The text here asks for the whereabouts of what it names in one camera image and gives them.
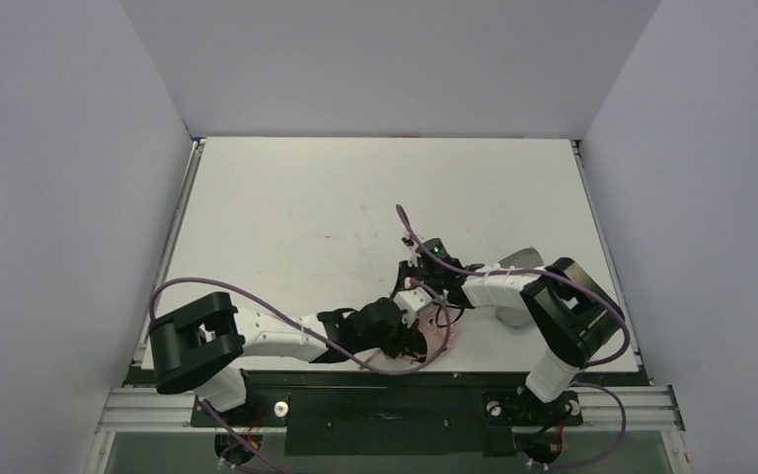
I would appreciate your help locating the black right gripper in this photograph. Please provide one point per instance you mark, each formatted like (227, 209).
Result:
(415, 276)

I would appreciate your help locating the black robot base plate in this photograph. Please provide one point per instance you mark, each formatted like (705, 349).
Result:
(396, 420)

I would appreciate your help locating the pink folding umbrella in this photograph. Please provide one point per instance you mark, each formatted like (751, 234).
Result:
(431, 325)

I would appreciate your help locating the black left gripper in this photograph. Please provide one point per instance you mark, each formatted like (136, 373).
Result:
(409, 341)

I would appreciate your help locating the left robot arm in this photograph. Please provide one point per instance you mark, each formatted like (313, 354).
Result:
(194, 346)

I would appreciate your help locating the grey umbrella sleeve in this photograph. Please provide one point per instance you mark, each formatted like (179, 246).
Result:
(519, 261)

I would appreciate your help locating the aluminium table frame rail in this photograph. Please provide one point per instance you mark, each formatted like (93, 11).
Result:
(103, 439)

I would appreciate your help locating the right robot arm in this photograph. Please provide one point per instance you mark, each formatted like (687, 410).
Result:
(575, 317)

